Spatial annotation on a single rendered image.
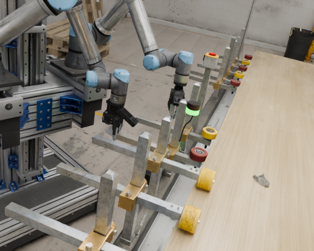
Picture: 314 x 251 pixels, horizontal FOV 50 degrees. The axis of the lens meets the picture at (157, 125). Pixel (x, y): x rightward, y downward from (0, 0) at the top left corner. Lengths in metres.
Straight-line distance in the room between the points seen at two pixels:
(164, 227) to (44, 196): 0.98
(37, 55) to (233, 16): 7.68
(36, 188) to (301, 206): 1.59
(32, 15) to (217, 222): 1.04
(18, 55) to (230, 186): 1.22
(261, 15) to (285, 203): 8.03
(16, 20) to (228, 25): 8.08
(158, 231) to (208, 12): 8.10
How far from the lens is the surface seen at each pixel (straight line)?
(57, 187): 2.36
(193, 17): 9.33
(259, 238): 1.23
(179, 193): 1.76
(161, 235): 1.52
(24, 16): 1.48
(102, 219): 0.95
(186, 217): 1.10
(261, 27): 9.29
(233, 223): 1.24
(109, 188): 0.88
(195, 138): 1.82
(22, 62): 1.89
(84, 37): 1.61
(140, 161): 1.11
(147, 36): 1.65
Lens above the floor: 1.68
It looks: 27 degrees down
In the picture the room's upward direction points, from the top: 11 degrees clockwise
